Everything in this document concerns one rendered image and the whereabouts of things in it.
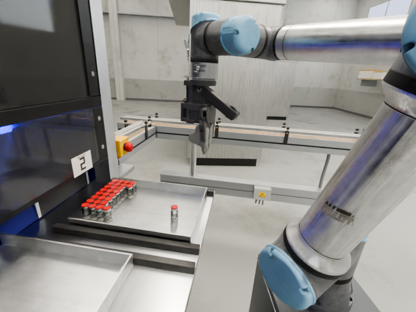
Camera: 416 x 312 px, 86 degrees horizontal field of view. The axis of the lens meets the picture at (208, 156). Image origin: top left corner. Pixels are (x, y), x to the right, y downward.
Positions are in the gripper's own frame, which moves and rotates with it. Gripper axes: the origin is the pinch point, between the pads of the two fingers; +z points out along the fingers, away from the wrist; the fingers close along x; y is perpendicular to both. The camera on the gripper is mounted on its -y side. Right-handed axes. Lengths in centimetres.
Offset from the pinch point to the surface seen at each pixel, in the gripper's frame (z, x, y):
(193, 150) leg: 32, -81, 40
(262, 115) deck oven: 30, -254, 15
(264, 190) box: 54, -86, -13
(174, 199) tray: 20.0, 0.1, 11.2
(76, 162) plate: 5.0, 16.1, 35.0
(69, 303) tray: 20.0, 40.7, 10.9
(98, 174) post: 16.9, 1.6, 43.3
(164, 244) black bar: 18.4, 21.8, 1.6
